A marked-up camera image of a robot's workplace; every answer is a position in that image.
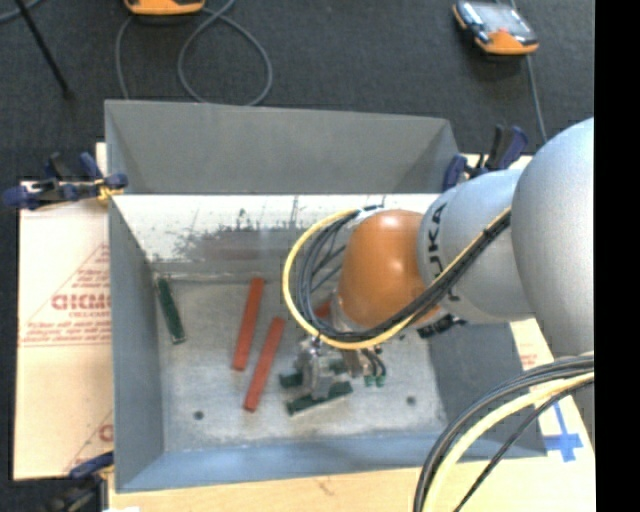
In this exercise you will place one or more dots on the dark green flat block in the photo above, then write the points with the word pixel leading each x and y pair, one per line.
pixel 171 312
pixel 289 380
pixel 300 404

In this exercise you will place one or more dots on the red-brown flat block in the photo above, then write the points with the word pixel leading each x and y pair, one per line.
pixel 248 325
pixel 265 365
pixel 323 310

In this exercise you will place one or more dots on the brown cardboard board red print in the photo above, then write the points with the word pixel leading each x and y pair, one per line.
pixel 60 360

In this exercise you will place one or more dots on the grey metal bin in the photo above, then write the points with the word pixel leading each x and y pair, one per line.
pixel 280 160

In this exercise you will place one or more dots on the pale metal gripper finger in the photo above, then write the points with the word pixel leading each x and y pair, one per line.
pixel 308 367
pixel 326 385

